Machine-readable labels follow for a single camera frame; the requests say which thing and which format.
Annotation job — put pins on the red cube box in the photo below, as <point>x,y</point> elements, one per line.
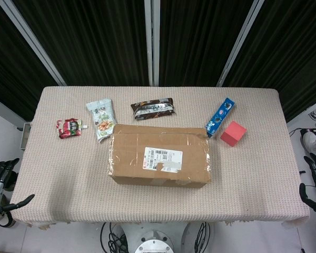
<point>233,133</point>

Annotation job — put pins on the brown chocolate snack packet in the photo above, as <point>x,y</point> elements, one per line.
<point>152,108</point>

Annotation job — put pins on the white silver robot base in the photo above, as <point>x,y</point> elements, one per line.
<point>154,239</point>

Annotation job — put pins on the cardboard box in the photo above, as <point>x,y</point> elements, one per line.
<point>131,158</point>

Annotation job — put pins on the silver aluminium frame post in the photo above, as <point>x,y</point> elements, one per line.
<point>31,42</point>
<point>239,42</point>
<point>152,42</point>

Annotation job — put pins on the green white nut snack bag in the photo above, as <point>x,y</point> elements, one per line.
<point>102,118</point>

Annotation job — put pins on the grey metal tray box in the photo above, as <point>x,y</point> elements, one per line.
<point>25,135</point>

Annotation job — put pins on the beige woven tablecloth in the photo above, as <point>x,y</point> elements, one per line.
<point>68,171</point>

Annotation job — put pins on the blue cookie pack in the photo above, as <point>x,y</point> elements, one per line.
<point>220,117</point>

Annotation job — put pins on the black pleated curtain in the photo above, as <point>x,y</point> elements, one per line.
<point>94,39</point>
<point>292,52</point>
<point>200,39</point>
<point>8,66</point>

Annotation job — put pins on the black flat device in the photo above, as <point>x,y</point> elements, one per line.
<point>313,130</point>

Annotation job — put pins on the red juice pouch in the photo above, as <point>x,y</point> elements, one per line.
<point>69,128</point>

